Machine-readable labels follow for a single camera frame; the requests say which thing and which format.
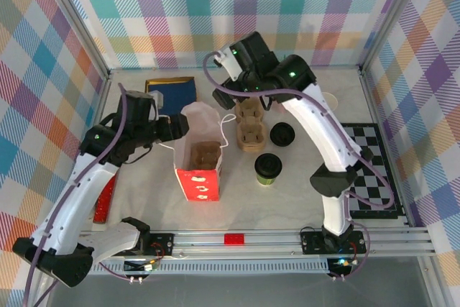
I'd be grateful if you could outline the blue napkin stack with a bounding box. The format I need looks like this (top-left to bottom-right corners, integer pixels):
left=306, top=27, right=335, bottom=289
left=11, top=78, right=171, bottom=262
left=149, top=81, right=198, bottom=116

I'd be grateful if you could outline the yellow cardboard napkin box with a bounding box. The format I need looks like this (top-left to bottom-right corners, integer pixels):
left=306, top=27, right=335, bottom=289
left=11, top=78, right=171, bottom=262
left=144, top=76, right=198, bottom=116

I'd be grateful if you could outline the red white paper bag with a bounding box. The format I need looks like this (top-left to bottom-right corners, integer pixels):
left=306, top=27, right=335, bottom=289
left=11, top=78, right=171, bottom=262
left=160, top=102, right=236, bottom=202

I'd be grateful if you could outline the brown cup carrier stack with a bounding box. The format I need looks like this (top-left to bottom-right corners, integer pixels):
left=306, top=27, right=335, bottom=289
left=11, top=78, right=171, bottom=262
left=235, top=101, right=267, bottom=152

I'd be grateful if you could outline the black cup lid stack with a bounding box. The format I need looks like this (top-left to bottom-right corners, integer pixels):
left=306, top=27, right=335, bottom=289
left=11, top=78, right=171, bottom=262
left=270, top=122, right=297, bottom=148

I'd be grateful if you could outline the green white paper cup stack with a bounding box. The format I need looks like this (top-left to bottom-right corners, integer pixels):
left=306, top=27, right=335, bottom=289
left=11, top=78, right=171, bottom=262
left=321, top=91, right=339, bottom=111

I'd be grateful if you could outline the red glitter bar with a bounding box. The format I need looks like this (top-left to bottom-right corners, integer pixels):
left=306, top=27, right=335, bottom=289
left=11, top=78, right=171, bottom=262
left=92, top=173, right=118, bottom=224

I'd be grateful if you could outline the small red block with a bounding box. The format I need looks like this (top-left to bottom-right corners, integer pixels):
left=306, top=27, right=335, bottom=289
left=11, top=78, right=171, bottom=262
left=224, top=234, right=246, bottom=247

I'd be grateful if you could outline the small connector circuit board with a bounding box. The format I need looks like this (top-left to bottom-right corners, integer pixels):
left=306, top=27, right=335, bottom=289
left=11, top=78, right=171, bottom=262
left=327, top=257, right=355, bottom=272
left=124, top=259, right=159, bottom=272

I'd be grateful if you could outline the black grey checkerboard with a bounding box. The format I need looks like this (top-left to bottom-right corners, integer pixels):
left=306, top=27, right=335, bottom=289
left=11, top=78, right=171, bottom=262
left=341, top=122, right=400, bottom=220

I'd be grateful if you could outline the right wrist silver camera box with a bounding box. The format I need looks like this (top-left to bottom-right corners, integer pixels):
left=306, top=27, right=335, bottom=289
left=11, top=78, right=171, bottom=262
left=214, top=47, right=241, bottom=82

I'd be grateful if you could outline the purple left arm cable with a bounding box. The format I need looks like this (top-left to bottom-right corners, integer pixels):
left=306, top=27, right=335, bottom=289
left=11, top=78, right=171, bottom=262
left=21, top=83, right=159, bottom=307

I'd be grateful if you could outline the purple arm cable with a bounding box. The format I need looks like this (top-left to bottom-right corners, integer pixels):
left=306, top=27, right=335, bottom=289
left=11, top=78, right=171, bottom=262
left=21, top=83, right=159, bottom=307
left=203, top=51, right=396, bottom=283

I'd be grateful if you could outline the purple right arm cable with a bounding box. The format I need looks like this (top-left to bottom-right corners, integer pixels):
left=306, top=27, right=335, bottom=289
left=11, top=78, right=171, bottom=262
left=203, top=51, right=396, bottom=283

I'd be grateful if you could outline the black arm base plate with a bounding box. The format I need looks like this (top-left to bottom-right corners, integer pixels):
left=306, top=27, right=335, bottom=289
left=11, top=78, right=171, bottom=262
left=300, top=230, right=368, bottom=256
left=138, top=233, right=175, bottom=259

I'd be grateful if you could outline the aluminium frame post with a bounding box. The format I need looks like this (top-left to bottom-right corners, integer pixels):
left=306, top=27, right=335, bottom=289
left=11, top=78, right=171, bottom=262
left=34, top=0, right=112, bottom=80
left=358, top=0, right=427, bottom=76

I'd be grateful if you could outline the aluminium mounting rail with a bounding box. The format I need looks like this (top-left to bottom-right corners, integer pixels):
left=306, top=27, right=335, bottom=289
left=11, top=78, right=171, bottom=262
left=39, top=228, right=436, bottom=260

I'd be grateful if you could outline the grey slotted cable duct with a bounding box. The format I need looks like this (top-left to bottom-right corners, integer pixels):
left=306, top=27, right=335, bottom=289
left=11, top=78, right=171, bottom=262
left=55, top=262, right=330, bottom=276

